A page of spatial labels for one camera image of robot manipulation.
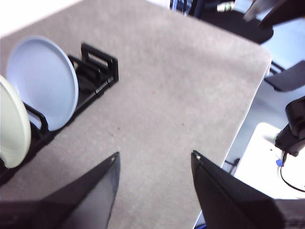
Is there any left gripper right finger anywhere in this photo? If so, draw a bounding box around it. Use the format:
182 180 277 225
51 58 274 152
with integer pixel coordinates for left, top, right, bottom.
191 149 305 229

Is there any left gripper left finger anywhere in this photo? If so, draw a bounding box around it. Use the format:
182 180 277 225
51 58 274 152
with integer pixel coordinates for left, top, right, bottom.
0 151 121 229

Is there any black plate rack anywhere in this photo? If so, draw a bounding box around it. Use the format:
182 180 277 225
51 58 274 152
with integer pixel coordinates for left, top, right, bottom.
0 42 119 187

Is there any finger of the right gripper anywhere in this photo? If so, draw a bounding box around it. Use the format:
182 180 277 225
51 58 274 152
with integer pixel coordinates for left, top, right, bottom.
243 0 271 21
259 0 305 27

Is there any black rounded base plate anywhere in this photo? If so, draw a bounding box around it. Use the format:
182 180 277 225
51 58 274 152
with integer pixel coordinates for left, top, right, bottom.
190 0 274 45

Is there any green and white object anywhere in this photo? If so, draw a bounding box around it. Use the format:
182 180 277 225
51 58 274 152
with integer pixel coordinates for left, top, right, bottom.
216 1 236 12

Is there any blue metal frame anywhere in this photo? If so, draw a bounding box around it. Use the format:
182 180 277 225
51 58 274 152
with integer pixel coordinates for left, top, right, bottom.
169 0 191 15

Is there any black floor cable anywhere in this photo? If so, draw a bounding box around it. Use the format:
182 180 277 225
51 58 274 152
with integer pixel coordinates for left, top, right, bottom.
223 158 241 173

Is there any black camera cable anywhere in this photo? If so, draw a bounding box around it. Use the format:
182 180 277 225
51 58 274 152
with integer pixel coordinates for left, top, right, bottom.
280 151 305 193

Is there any green round plate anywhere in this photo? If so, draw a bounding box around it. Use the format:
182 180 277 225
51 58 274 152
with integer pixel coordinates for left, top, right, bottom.
0 75 31 169

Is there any black camera device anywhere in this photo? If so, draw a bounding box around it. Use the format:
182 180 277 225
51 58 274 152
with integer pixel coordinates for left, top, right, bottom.
274 95 305 157

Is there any white side table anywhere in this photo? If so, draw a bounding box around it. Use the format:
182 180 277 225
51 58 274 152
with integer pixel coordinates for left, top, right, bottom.
234 121 305 200

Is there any blue round plate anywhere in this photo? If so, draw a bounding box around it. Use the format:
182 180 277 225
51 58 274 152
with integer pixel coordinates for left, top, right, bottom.
5 35 80 132

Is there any black flat panel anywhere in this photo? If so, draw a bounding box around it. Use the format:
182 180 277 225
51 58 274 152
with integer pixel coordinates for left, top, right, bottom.
264 61 305 93

